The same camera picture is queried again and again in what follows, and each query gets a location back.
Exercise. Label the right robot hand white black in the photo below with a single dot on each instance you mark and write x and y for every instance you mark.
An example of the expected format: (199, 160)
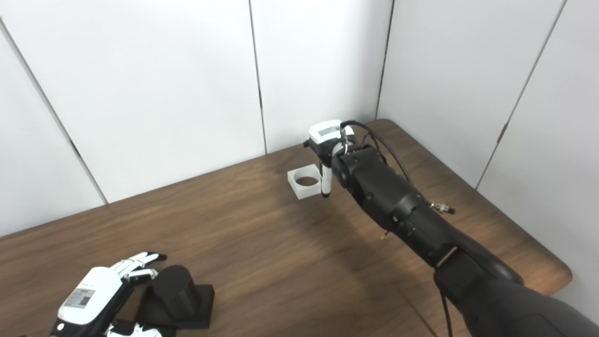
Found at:
(327, 133)

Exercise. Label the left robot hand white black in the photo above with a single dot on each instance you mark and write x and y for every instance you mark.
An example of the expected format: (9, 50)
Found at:
(91, 292)

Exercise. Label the white square piece with hole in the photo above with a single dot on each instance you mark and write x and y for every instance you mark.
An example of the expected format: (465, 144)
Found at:
(306, 191)

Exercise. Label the black peg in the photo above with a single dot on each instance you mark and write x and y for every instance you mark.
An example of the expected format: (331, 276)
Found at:
(175, 290)

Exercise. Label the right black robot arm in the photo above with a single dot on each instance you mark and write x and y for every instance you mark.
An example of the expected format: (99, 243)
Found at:
(398, 201)

